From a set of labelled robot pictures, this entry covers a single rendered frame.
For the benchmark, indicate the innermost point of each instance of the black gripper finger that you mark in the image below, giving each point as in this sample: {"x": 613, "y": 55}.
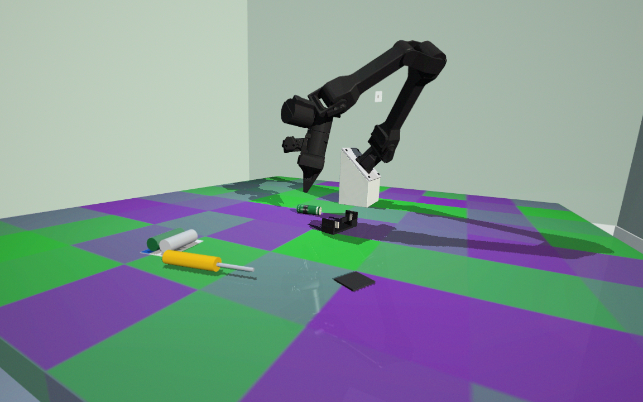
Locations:
{"x": 310, "y": 175}

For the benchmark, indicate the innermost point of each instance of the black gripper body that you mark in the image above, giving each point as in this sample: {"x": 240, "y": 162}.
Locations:
{"x": 314, "y": 156}

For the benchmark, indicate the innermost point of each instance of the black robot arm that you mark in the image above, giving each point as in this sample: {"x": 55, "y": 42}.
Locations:
{"x": 424, "y": 60}

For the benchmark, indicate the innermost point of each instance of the green cylindrical battery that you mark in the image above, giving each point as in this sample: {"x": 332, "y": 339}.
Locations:
{"x": 309, "y": 209}

